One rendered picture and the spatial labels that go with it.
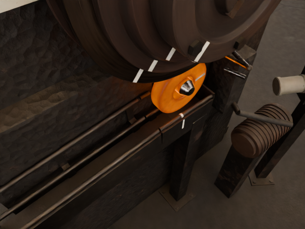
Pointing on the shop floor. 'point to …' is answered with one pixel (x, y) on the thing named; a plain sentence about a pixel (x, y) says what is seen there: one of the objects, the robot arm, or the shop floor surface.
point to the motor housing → (250, 146)
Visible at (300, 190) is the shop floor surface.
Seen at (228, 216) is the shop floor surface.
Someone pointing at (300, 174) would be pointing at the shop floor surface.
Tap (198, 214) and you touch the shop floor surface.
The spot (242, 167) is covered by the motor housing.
